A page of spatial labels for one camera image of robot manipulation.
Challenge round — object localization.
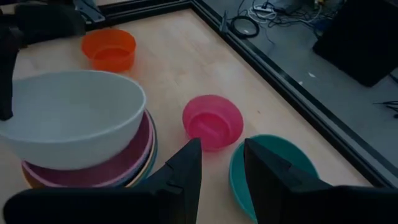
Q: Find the black aluminium table frame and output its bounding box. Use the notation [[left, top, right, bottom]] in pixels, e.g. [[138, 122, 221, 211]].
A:
[[73, 0, 398, 189]]

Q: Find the white power strip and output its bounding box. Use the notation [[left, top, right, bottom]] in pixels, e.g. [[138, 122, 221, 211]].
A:
[[252, 2, 275, 14]]

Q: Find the orange bowl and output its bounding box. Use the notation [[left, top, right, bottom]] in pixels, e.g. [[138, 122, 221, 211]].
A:
[[21, 124, 156, 190]]

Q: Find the black box on floor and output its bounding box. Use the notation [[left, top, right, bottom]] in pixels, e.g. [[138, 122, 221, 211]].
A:
[[312, 0, 398, 88]]

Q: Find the teal bowl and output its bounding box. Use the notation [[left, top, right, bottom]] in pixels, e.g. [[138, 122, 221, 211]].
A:
[[229, 134, 320, 224]]

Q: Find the black ring on floor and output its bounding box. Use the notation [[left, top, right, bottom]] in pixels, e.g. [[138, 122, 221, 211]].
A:
[[229, 15, 261, 39]]

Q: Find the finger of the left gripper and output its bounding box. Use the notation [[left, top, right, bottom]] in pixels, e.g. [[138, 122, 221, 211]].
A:
[[0, 26, 24, 121]]

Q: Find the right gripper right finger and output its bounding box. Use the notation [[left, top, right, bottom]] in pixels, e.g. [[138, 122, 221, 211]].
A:
[[244, 138, 332, 224]]

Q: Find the small pink cup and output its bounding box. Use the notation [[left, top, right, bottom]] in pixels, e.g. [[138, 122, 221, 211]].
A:
[[182, 95, 244, 152]]

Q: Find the bright blue bowl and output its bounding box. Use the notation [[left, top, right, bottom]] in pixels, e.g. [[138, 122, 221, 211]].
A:
[[133, 110, 159, 187]]

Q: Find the white bowl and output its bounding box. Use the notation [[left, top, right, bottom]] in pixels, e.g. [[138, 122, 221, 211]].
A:
[[0, 70, 147, 171]]

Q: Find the small orange cup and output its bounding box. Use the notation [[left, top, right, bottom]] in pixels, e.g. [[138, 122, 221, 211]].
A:
[[81, 28, 137, 73]]

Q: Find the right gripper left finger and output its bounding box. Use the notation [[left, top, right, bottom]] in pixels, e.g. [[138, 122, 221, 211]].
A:
[[133, 138, 203, 224]]

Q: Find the pink bowl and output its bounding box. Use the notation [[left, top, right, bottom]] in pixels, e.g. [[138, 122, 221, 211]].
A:
[[21, 108, 155, 189]]

